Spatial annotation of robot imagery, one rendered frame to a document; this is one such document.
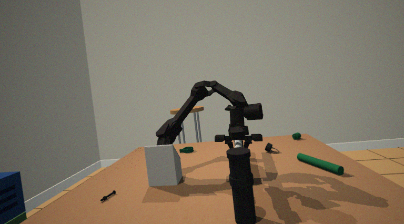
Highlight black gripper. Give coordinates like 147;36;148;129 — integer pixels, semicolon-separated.
215;120;263;149

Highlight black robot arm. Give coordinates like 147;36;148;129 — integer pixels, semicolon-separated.
156;80;263;145

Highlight light grey cylindrical pipe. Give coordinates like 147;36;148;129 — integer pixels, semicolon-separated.
235;140;243;148

